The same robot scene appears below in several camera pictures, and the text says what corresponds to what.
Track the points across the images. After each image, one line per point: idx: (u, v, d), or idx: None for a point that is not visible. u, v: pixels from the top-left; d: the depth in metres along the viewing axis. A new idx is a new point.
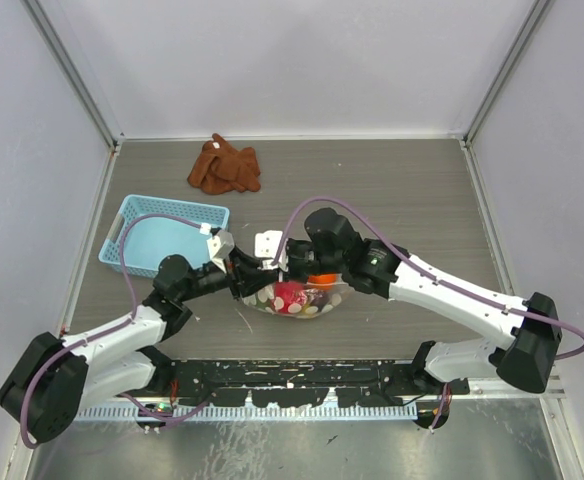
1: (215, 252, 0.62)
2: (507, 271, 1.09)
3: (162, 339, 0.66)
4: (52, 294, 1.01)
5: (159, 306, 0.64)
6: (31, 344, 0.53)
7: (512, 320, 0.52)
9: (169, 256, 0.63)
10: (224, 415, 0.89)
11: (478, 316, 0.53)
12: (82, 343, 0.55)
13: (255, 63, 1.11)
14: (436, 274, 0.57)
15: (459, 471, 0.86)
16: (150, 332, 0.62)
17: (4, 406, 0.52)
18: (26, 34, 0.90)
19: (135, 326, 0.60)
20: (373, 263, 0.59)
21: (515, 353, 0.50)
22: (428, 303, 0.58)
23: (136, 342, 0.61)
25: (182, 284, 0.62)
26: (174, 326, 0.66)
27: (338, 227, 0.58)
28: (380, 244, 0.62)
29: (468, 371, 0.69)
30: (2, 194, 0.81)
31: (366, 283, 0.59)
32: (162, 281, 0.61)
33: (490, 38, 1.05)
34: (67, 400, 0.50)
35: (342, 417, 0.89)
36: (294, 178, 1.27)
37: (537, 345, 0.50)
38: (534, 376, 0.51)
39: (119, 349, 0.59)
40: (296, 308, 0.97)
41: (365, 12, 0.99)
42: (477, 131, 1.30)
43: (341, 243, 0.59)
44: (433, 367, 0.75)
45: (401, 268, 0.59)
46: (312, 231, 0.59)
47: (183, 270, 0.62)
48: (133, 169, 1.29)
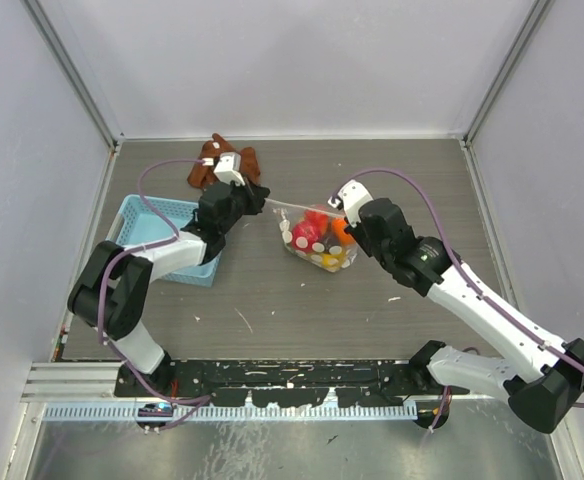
1: (228, 167, 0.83)
2: (507, 271, 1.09)
3: (201, 263, 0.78)
4: (52, 293, 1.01)
5: (197, 232, 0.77)
6: (96, 250, 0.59)
7: (545, 357, 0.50)
9: (212, 186, 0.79)
10: (223, 415, 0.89)
11: (512, 344, 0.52)
12: (141, 248, 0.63)
13: (255, 62, 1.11)
14: (482, 289, 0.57)
15: (459, 472, 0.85)
16: (190, 246, 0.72)
17: (77, 306, 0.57)
18: (27, 35, 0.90)
19: (181, 242, 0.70)
20: (423, 258, 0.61)
21: (538, 388, 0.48)
22: (465, 314, 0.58)
23: (183, 257, 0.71)
25: (223, 207, 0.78)
26: (211, 250, 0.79)
27: (389, 216, 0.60)
28: (432, 241, 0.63)
29: (472, 381, 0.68)
30: (3, 193, 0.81)
31: (409, 276, 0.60)
32: (209, 201, 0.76)
33: (491, 37, 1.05)
34: (136, 297, 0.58)
35: (342, 417, 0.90)
36: (294, 178, 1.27)
37: (564, 387, 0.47)
38: (546, 411, 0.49)
39: (170, 260, 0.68)
40: (303, 245, 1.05)
41: (364, 12, 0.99)
42: (477, 131, 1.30)
43: (390, 232, 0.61)
44: (436, 367, 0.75)
45: (448, 272, 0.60)
46: (364, 215, 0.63)
47: (224, 195, 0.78)
48: (133, 169, 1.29)
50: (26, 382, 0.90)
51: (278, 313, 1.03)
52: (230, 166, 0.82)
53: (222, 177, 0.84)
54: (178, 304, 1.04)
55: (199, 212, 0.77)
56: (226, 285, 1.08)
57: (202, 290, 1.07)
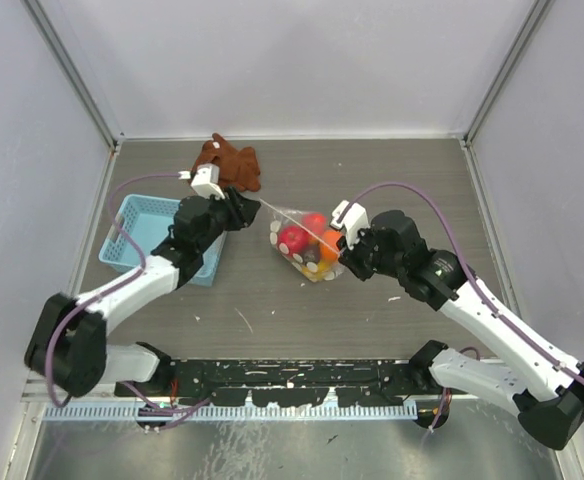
1: (205, 180, 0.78)
2: (507, 271, 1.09)
3: (177, 285, 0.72)
4: (52, 293, 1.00)
5: (168, 254, 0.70)
6: (47, 306, 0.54)
7: (560, 377, 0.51)
9: (189, 198, 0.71)
10: (224, 415, 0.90)
11: (527, 364, 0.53)
12: (96, 298, 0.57)
13: (255, 62, 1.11)
14: (497, 307, 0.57)
15: (458, 472, 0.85)
16: (160, 282, 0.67)
17: (33, 366, 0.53)
18: (27, 34, 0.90)
19: (148, 275, 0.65)
20: (437, 272, 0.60)
21: (553, 409, 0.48)
22: (480, 331, 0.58)
23: (152, 291, 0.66)
25: (201, 222, 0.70)
26: (186, 269, 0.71)
27: (401, 229, 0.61)
28: (447, 256, 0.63)
29: (477, 388, 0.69)
30: (3, 194, 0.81)
31: (423, 291, 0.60)
32: (184, 217, 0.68)
33: (491, 37, 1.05)
34: (92, 355, 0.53)
35: (342, 417, 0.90)
36: (294, 178, 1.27)
37: (578, 409, 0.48)
38: (558, 430, 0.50)
39: (134, 299, 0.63)
40: (286, 251, 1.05)
41: (365, 12, 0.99)
42: (477, 130, 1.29)
43: (403, 245, 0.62)
44: (438, 372, 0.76)
45: (463, 288, 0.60)
46: (378, 227, 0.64)
47: (202, 210, 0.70)
48: (133, 169, 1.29)
50: (26, 382, 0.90)
51: (278, 313, 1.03)
52: (207, 178, 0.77)
53: (200, 191, 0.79)
54: (178, 305, 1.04)
55: (174, 230, 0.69)
56: (226, 285, 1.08)
57: (202, 290, 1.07)
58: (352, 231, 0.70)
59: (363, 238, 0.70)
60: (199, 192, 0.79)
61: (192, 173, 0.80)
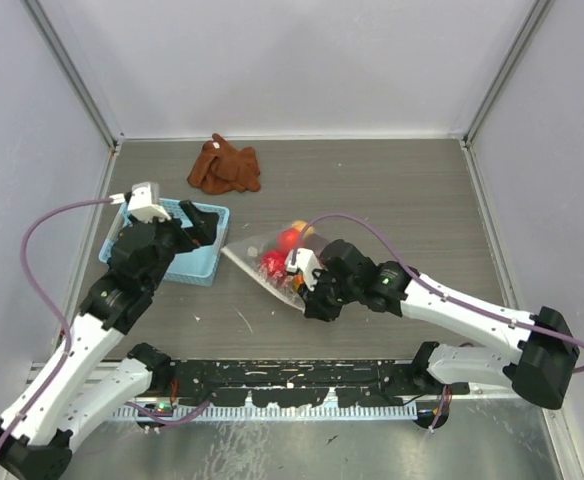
1: (144, 202, 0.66)
2: (507, 271, 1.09)
3: (123, 333, 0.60)
4: (51, 293, 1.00)
5: (104, 303, 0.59)
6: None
7: (518, 334, 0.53)
9: (132, 227, 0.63)
10: (224, 415, 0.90)
11: (486, 331, 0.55)
12: (20, 419, 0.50)
13: (255, 62, 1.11)
14: (444, 291, 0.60)
15: (459, 472, 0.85)
16: (96, 353, 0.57)
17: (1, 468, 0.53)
18: (27, 34, 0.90)
19: (76, 356, 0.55)
20: (384, 281, 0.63)
21: (524, 366, 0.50)
22: (437, 318, 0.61)
23: (92, 362, 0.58)
25: (145, 255, 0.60)
26: (129, 311, 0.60)
27: (342, 252, 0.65)
28: (392, 264, 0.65)
29: (472, 374, 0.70)
30: (2, 193, 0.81)
31: (380, 302, 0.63)
32: (122, 251, 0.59)
33: (491, 37, 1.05)
34: (43, 464, 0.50)
35: (342, 417, 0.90)
36: (294, 178, 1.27)
37: (544, 357, 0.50)
38: (545, 387, 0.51)
39: (72, 386, 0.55)
40: None
41: (365, 12, 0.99)
42: (477, 131, 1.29)
43: (351, 268, 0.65)
44: (436, 370, 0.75)
45: (412, 286, 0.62)
46: (325, 258, 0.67)
47: (144, 241, 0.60)
48: (133, 169, 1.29)
50: (26, 382, 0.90)
51: (278, 313, 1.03)
52: (146, 199, 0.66)
53: (140, 216, 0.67)
54: (177, 305, 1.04)
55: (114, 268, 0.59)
56: (226, 285, 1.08)
57: (202, 290, 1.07)
58: (307, 274, 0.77)
59: (319, 276, 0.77)
60: (139, 217, 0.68)
61: (126, 194, 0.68)
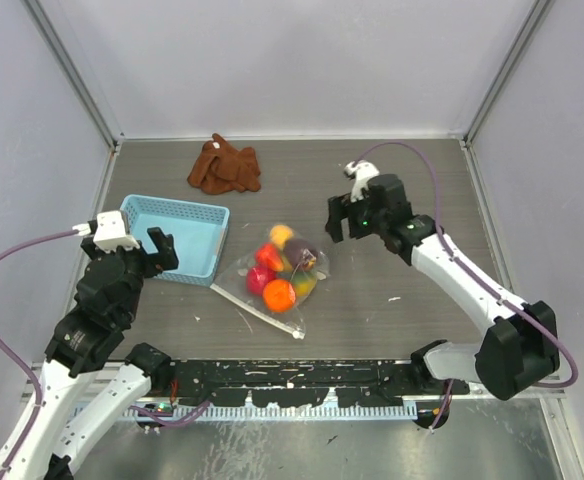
1: (117, 232, 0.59)
2: (507, 271, 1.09)
3: (90, 374, 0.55)
4: (52, 293, 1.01)
5: (66, 349, 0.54)
6: None
7: (502, 310, 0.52)
9: (101, 261, 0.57)
10: (224, 415, 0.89)
11: (473, 297, 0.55)
12: (4, 471, 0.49)
13: (255, 62, 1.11)
14: (455, 253, 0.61)
15: (459, 472, 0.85)
16: (69, 399, 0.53)
17: None
18: (27, 34, 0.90)
19: (48, 404, 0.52)
20: (409, 227, 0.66)
21: (489, 337, 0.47)
22: (437, 274, 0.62)
23: (70, 405, 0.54)
25: (116, 290, 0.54)
26: (97, 353, 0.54)
27: (389, 186, 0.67)
28: (426, 219, 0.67)
29: (458, 367, 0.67)
30: (3, 193, 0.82)
31: (395, 242, 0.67)
32: (89, 286, 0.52)
33: (491, 37, 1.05)
34: None
35: (342, 417, 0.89)
36: (294, 178, 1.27)
37: (514, 339, 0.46)
38: (499, 366, 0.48)
39: (52, 433, 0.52)
40: None
41: (365, 12, 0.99)
42: (477, 130, 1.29)
43: (389, 202, 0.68)
44: (429, 358, 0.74)
45: (431, 239, 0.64)
46: (370, 184, 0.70)
47: (114, 275, 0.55)
48: (133, 169, 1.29)
50: (26, 383, 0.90)
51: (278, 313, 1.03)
52: (121, 230, 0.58)
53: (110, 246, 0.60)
54: (177, 304, 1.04)
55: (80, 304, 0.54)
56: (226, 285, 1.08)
57: (202, 290, 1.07)
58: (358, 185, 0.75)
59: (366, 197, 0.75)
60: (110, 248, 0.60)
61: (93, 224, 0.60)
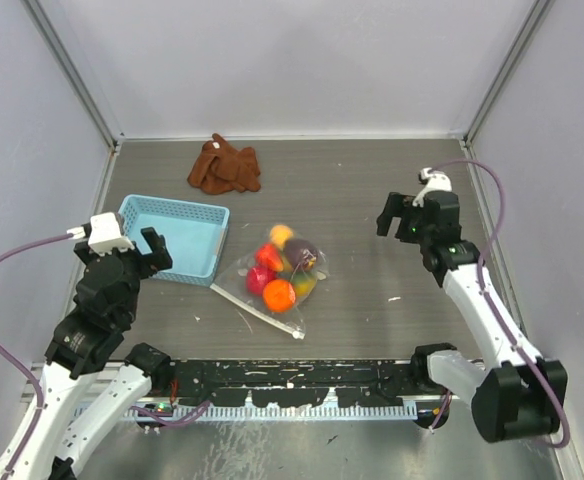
1: (111, 235, 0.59)
2: (507, 271, 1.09)
3: (93, 374, 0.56)
4: (52, 293, 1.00)
5: (66, 350, 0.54)
6: None
7: (511, 355, 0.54)
9: (99, 262, 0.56)
10: (224, 415, 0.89)
11: (489, 336, 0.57)
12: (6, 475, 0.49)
13: (255, 62, 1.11)
14: (487, 288, 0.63)
15: (458, 472, 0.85)
16: (70, 402, 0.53)
17: None
18: (26, 33, 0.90)
19: (50, 407, 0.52)
20: (451, 251, 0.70)
21: (491, 377, 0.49)
22: (463, 300, 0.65)
23: (72, 407, 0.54)
25: (114, 290, 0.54)
26: (97, 354, 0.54)
27: (446, 206, 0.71)
28: (471, 247, 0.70)
29: (455, 378, 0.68)
30: (3, 193, 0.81)
31: (433, 261, 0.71)
32: (86, 287, 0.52)
33: (491, 37, 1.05)
34: None
35: (342, 417, 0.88)
36: (293, 178, 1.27)
37: (515, 387, 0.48)
38: (492, 408, 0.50)
39: (54, 435, 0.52)
40: None
41: (365, 12, 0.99)
42: (477, 131, 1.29)
43: (439, 221, 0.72)
44: (432, 360, 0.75)
45: (469, 268, 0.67)
46: (428, 200, 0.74)
47: (111, 277, 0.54)
48: (133, 169, 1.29)
50: (26, 382, 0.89)
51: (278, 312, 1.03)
52: (115, 233, 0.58)
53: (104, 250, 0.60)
54: (177, 304, 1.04)
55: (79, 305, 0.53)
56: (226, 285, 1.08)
57: (202, 290, 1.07)
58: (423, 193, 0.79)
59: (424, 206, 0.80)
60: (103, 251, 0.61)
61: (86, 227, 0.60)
